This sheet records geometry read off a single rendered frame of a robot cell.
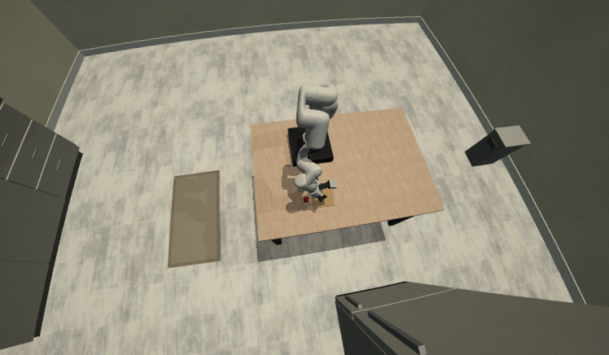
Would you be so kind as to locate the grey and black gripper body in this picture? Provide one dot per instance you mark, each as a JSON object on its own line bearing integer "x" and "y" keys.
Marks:
{"x": 318, "y": 192}

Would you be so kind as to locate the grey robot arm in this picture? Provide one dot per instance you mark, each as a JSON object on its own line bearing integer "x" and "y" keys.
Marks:
{"x": 315, "y": 119}

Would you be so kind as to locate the tan flat mat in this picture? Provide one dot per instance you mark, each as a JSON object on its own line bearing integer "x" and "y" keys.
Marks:
{"x": 328, "y": 201}

